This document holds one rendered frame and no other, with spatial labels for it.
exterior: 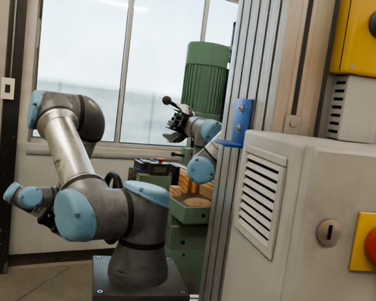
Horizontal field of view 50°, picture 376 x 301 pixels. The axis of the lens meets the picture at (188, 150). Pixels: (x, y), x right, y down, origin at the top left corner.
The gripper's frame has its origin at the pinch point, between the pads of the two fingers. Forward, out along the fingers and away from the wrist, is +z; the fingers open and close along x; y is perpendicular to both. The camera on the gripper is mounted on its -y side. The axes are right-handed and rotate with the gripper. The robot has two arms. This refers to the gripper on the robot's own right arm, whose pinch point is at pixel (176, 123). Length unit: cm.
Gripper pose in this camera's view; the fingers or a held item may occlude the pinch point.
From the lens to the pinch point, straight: 152.7
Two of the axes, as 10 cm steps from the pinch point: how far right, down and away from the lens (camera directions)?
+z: -4.2, -1.7, 8.9
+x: -4.1, 9.1, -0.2
